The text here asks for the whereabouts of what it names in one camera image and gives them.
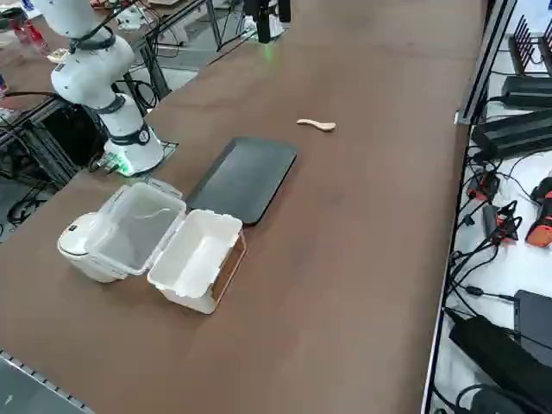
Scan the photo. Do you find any clear plastic container lid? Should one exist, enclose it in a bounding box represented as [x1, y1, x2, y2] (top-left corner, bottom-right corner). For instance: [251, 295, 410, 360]
[88, 181, 187, 277]

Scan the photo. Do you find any white plastic container box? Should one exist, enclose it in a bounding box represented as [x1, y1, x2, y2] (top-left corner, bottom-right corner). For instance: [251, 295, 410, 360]
[146, 209, 248, 315]

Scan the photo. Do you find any small wooden spoon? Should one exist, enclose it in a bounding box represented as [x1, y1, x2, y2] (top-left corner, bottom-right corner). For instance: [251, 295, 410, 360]
[296, 117, 337, 134]

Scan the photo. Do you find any black rectangular tray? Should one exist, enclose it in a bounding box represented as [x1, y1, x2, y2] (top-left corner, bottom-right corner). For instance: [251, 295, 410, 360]
[185, 136, 299, 227]

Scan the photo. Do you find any black pegged rack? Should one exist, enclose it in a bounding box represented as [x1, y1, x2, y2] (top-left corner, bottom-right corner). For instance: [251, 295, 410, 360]
[509, 15, 552, 78]

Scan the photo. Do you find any black power brick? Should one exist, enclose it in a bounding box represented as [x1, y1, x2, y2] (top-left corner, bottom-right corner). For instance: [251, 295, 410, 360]
[501, 75, 552, 110]

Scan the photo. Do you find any ribbed dark power supply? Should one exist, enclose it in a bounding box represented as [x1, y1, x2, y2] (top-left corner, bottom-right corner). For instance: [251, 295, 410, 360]
[471, 107, 552, 160]

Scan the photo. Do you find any orange black tool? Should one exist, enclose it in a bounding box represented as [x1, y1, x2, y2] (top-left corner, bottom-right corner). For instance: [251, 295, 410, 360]
[467, 170, 502, 202]

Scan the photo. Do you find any white round lidded bin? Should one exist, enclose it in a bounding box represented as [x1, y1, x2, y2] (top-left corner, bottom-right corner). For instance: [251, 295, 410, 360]
[57, 211, 126, 285]

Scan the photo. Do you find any small black adapter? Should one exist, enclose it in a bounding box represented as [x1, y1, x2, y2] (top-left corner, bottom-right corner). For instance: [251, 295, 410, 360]
[481, 204, 500, 239]

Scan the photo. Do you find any orange black clamp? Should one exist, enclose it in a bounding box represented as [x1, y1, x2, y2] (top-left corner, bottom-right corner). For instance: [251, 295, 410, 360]
[495, 200, 524, 246]

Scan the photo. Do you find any orange black drill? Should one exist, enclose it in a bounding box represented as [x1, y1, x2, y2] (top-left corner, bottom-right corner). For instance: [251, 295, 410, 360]
[524, 175, 552, 250]

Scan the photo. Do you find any flat black box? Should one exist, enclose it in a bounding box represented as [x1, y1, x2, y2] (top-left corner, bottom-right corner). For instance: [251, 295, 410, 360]
[512, 289, 552, 367]

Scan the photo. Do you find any long black bag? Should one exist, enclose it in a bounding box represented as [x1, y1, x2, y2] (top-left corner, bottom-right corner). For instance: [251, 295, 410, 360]
[447, 313, 552, 414]

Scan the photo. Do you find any aluminium frame post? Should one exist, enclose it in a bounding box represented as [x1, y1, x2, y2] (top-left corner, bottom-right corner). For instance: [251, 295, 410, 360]
[455, 0, 518, 126]

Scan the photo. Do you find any black equipment frame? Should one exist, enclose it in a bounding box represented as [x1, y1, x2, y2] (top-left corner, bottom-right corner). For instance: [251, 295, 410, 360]
[0, 92, 109, 191]

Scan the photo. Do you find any black cable with ferrite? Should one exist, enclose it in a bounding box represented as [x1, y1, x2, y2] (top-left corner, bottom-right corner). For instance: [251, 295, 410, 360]
[446, 282, 518, 303]

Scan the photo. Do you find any aluminium edge rail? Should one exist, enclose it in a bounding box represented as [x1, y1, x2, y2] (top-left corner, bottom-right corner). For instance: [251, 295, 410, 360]
[0, 348, 92, 414]

